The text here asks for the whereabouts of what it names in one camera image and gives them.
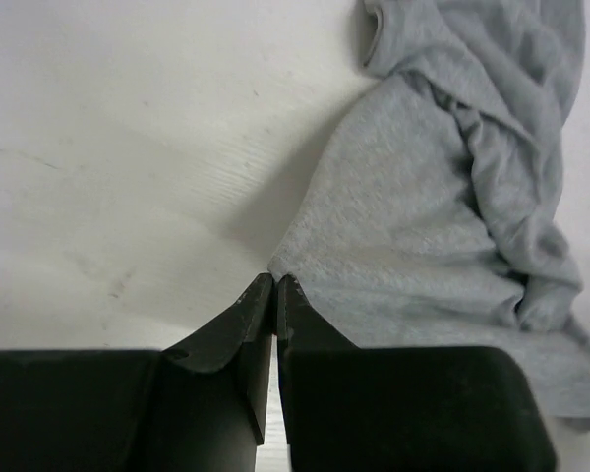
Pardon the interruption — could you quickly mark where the grey tank top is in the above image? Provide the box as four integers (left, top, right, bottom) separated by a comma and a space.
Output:
268, 1, 590, 432

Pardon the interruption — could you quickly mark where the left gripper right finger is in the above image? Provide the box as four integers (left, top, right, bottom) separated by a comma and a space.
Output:
276, 276, 557, 472

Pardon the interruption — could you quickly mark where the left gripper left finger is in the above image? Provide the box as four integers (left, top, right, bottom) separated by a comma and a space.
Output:
0, 273, 274, 471

